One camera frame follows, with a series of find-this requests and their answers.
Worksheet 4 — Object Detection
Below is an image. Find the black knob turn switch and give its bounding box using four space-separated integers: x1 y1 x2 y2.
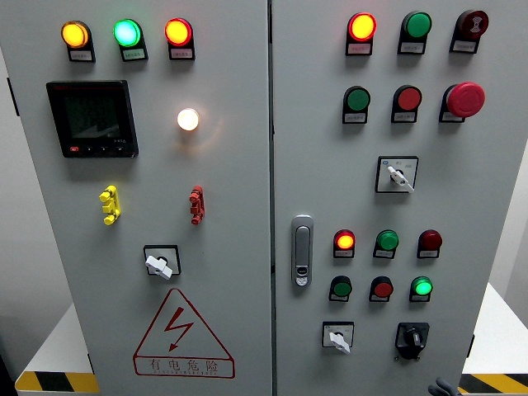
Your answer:
394 322 431 361

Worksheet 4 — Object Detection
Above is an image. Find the pale grey cabinet door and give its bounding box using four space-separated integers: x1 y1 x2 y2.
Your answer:
0 0 274 396

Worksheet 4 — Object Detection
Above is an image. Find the silver door lock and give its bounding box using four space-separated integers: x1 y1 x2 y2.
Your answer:
290 214 314 289

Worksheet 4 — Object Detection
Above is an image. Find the pale grey door with lock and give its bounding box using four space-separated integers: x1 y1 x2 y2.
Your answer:
270 0 528 396

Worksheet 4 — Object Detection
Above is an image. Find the small red indicator lamp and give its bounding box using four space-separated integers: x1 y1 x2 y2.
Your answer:
333 229 356 251
417 229 443 252

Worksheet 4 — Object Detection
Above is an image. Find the white indicator lamp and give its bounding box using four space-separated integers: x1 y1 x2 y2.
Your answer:
177 107 201 132

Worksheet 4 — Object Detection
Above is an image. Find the small green push button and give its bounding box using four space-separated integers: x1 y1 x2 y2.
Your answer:
331 275 353 298

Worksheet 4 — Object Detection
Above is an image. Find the small green indicator lamp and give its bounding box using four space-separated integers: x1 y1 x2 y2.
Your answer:
375 229 400 252
410 276 434 297

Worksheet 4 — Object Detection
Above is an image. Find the large green push button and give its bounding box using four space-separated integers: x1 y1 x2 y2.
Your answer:
345 86 372 112

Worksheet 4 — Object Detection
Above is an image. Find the small red push button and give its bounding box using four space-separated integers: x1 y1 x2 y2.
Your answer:
370 276 394 299

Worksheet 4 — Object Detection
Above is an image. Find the red warning triangle sticker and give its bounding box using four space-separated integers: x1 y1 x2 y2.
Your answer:
132 287 236 380

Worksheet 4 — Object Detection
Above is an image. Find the large red push button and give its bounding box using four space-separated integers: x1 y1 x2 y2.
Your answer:
394 85 423 112

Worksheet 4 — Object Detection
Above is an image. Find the large red indicator lamp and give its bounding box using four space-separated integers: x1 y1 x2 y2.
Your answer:
347 12 378 43
163 17 194 48

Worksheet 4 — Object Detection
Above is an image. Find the black digital display meter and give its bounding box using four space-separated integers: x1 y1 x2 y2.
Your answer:
45 80 139 159

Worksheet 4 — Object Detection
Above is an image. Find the large green indicator lamp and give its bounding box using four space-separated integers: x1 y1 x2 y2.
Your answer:
401 11 433 40
113 18 143 48

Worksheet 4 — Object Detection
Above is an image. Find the large red stop button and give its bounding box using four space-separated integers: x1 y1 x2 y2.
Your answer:
445 81 487 119

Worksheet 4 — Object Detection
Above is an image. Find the large yellow indicator lamp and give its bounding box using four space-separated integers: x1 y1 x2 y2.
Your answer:
60 20 91 50

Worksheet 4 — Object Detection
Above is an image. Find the dark red buzzer lamp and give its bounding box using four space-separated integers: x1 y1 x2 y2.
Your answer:
458 9 490 40

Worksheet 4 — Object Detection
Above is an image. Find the black yellow striped tape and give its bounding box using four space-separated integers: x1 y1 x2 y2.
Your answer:
15 370 101 395
457 373 528 395

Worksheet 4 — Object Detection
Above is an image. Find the small red handle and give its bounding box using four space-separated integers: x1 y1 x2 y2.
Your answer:
188 185 205 226

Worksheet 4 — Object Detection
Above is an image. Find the large white-handled turn switch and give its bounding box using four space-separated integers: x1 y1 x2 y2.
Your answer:
375 155 420 195

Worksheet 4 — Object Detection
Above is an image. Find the small yellow handle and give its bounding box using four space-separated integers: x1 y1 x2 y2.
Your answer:
98 185 121 226

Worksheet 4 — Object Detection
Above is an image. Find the small white-handled turn switch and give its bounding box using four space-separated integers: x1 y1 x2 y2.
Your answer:
321 321 356 355

